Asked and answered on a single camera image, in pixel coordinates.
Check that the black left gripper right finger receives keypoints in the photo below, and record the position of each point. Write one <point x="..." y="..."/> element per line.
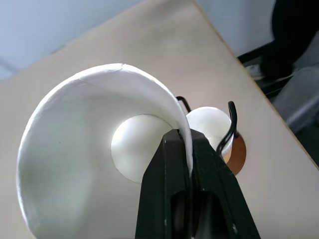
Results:
<point x="216" y="184"/>

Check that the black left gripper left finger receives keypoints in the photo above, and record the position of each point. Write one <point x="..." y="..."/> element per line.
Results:
<point x="159" y="179"/>

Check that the white paper cup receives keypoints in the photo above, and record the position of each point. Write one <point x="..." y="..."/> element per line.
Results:
<point x="209" y="124"/>
<point x="74" y="154"/>

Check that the dark rounded shape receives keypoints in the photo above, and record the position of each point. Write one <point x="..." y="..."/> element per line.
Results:
<point x="289" y="37"/>

